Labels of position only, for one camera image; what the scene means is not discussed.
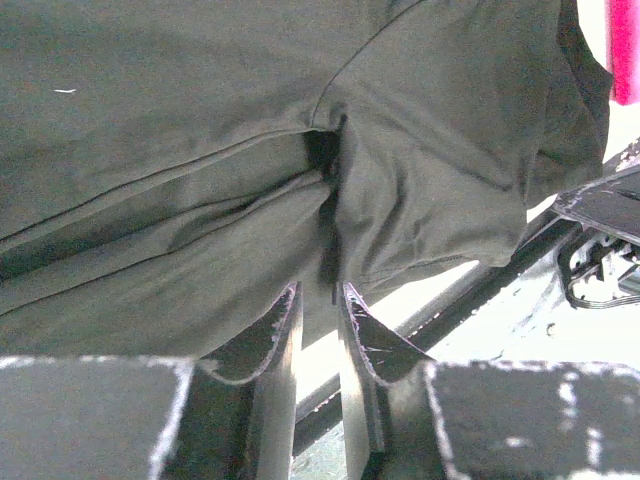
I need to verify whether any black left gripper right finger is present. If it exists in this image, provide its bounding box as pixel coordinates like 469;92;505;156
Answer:
338;282;435;479

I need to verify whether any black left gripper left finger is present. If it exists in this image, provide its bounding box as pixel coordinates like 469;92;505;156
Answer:
197;282;303;479

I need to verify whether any black t-shirt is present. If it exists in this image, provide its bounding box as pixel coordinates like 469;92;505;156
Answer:
1;1;612;357

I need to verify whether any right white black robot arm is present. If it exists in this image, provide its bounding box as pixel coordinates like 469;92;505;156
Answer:
552;141;639;310

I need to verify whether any folded magenta t-shirt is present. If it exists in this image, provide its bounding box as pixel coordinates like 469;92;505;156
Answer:
607;0;639;106

